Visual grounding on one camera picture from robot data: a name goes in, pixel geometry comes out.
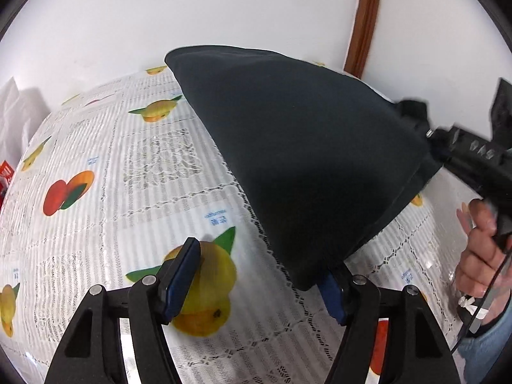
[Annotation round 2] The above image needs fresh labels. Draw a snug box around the white plastic bag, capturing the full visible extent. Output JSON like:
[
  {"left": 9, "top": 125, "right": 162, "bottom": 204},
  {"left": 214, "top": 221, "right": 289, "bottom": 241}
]
[{"left": 0, "top": 77, "right": 50, "bottom": 169}]

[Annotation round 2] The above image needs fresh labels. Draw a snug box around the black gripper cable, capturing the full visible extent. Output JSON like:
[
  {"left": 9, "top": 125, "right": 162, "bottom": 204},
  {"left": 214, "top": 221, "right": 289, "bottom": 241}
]
[{"left": 450, "top": 247, "right": 512, "bottom": 355}]

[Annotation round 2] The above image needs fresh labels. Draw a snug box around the red paper bag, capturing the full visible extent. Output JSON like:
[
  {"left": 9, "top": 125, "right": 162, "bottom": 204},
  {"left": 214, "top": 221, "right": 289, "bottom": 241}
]
[{"left": 0, "top": 160, "right": 14, "bottom": 206}]

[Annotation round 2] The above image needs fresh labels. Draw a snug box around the fruit print tablecloth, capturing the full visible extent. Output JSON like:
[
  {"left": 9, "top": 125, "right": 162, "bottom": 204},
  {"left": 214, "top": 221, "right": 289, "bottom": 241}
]
[{"left": 0, "top": 61, "right": 481, "bottom": 384}]

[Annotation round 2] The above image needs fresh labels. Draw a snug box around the right hand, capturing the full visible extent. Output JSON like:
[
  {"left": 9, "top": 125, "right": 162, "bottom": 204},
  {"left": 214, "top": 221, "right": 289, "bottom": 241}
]
[{"left": 453, "top": 197, "right": 512, "bottom": 321}]

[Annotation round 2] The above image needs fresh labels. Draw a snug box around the blue sleeve right forearm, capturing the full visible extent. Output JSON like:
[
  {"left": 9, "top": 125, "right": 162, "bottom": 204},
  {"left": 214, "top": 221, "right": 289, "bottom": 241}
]
[{"left": 458, "top": 299, "right": 511, "bottom": 383}]

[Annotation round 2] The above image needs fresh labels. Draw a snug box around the black sweatshirt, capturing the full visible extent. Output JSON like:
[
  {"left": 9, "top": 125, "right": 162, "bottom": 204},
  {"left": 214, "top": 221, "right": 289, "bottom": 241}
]
[{"left": 165, "top": 46, "right": 439, "bottom": 290}]

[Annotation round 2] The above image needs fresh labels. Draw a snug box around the brown wooden door frame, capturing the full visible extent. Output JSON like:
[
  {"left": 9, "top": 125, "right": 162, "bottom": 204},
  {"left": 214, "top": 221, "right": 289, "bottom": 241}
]
[{"left": 344, "top": 0, "right": 380, "bottom": 78}]

